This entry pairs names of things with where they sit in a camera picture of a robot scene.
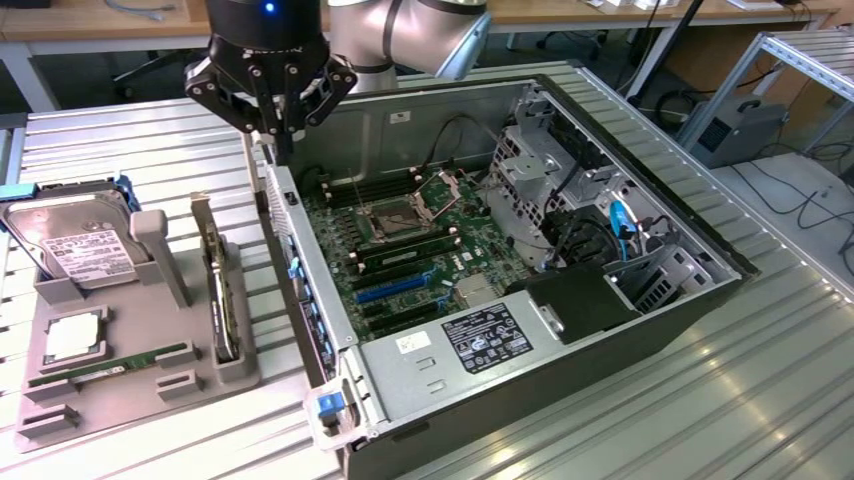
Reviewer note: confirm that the aluminium slat side table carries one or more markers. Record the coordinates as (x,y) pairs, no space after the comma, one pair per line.
(801,50)

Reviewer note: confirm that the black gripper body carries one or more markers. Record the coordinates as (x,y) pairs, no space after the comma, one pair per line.
(267,30)

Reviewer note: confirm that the green motherboard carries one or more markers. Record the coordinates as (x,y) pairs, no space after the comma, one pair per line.
(481,235)

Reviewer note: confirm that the black open PC case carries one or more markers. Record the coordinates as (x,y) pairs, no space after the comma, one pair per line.
(601,390)

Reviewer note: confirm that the CPU socket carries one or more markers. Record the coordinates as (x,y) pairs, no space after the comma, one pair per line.
(390,220)

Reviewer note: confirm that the silver power supply unit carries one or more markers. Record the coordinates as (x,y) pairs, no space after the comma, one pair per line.
(414,385)

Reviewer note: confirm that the silver CPU chip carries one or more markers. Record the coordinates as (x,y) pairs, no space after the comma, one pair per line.
(70,337)

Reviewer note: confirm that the black plastic cover box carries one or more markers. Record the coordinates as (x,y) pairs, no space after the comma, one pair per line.
(581,305)

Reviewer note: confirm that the open metal socket cover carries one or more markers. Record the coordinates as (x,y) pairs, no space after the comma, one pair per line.
(437,192)

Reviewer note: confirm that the green RAM stick with label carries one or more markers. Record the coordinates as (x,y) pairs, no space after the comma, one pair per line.
(400,257)

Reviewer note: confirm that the black RAM slot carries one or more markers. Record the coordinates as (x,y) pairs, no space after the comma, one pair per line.
(374,189)
(376,195)
(367,178)
(370,183)
(404,248)
(400,242)

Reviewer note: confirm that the grey parts rack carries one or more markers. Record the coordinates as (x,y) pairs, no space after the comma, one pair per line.
(134,325)

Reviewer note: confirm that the silver vented disk bay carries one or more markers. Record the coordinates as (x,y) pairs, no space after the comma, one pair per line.
(657,290)

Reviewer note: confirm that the silver hard disk drive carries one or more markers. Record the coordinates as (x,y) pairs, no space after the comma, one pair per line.
(74,235)

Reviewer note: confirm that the white label sticker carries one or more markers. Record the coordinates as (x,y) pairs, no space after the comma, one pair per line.
(400,117)

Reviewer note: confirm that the silver metal drive cage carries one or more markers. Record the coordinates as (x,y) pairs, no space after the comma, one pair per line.
(527,165)

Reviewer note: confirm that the graphics card with silver bracket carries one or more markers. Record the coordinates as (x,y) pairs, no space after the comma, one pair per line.
(223,300)

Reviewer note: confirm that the blue expansion slot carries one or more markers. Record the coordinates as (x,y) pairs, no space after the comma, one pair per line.
(394,291)

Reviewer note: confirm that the long black expansion slot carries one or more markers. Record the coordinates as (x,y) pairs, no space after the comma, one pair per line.
(403,311)
(407,322)
(390,279)

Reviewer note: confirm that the blue plastic case latch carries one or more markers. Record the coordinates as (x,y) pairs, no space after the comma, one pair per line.
(330,404)

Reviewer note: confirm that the silver chipset heatsink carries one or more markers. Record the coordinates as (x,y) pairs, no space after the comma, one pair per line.
(477,292)

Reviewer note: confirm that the black office chair base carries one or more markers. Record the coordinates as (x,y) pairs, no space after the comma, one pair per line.
(147,70)
(587,40)

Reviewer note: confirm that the thin socket locking lever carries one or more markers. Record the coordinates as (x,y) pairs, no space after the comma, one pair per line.
(358,190)

